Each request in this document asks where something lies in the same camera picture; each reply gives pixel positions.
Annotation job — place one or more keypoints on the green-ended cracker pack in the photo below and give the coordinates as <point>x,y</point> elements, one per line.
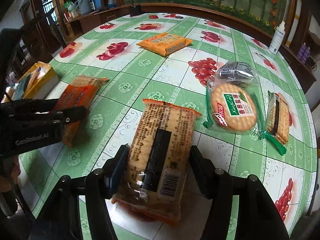
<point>276,127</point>

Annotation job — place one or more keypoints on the left hand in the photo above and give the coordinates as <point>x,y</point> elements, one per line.
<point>8,180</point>

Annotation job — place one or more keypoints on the purple bottles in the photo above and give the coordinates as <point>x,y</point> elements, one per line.
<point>304,53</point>

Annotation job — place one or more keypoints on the round green-label cracker pack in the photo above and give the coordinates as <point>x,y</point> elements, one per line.
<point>233,108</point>

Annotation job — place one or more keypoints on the orange-ended long cracker pack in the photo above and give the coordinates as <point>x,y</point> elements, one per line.
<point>158,160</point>

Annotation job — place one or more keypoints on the black object on table edge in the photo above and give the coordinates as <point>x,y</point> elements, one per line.
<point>135,10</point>

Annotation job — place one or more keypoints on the white spray bottle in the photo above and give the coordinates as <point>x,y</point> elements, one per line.
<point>277,38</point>

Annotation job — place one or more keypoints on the orange yellow biscuit pack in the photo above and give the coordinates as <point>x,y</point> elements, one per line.
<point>165,44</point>

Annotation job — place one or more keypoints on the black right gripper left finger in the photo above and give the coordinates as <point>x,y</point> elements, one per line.
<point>59,218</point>

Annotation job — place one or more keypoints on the dark wooden chair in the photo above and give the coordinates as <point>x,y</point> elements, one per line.
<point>39,36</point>

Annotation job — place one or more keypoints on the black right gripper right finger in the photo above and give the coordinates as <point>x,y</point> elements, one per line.
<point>241,207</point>

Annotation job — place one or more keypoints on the yellow cardboard box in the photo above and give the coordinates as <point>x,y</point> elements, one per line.
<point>36,83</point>

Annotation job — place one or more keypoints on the green fruit-print tablecloth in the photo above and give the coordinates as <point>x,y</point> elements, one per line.
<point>134,73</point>

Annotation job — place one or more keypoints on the clear bag dark snacks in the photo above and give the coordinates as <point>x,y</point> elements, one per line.
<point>237,73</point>

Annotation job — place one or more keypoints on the orange cracker pack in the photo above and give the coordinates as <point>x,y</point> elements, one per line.
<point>80,92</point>

